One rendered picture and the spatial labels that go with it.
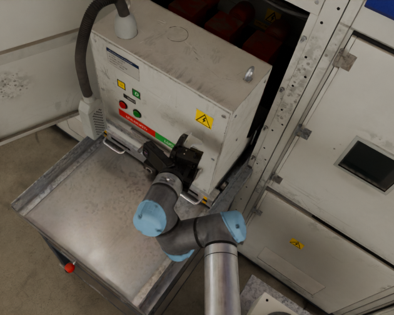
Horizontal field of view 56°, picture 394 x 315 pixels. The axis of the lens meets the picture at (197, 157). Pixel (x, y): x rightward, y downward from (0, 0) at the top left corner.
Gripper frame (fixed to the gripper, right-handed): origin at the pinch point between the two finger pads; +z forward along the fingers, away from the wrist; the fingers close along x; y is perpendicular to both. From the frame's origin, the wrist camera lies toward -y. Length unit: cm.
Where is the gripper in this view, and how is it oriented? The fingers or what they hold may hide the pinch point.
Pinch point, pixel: (187, 135)
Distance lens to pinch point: 109.4
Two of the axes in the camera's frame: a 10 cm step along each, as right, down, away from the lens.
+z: 3.0, -6.1, 7.3
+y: 9.4, 3.4, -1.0
